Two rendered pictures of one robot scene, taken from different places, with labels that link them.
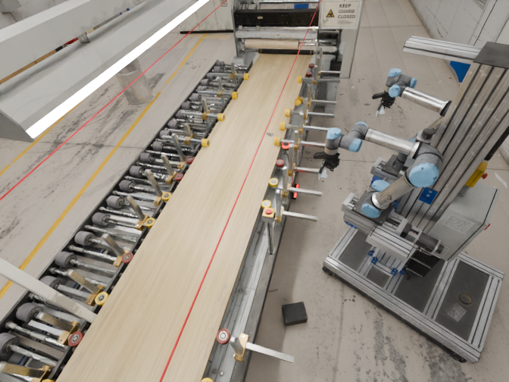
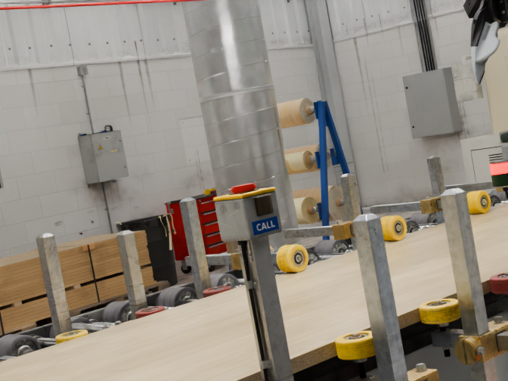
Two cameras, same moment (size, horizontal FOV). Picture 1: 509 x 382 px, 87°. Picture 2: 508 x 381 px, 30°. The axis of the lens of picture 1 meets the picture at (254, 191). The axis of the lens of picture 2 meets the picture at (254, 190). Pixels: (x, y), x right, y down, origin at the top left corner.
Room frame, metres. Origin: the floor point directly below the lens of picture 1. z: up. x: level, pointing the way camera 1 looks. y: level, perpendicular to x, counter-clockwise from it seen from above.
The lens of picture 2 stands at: (-0.26, -0.75, 1.30)
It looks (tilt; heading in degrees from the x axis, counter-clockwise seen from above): 3 degrees down; 27
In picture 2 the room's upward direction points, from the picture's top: 10 degrees counter-clockwise
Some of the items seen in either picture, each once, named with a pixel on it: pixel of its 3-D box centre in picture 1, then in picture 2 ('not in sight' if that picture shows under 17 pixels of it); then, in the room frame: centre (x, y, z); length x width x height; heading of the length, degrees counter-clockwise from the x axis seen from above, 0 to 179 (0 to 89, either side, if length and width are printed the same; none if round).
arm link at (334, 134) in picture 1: (333, 138); not in sight; (1.20, -0.49, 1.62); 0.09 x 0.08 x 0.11; 51
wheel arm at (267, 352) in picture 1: (256, 348); not in sight; (0.35, 0.11, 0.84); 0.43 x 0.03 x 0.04; 68
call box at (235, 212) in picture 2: (269, 215); (248, 216); (1.03, -0.07, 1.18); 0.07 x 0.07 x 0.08; 68
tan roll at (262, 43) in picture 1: (285, 44); not in sight; (4.13, -0.73, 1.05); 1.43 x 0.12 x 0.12; 68
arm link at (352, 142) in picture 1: (351, 142); not in sight; (1.15, -0.58, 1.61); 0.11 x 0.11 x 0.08; 51
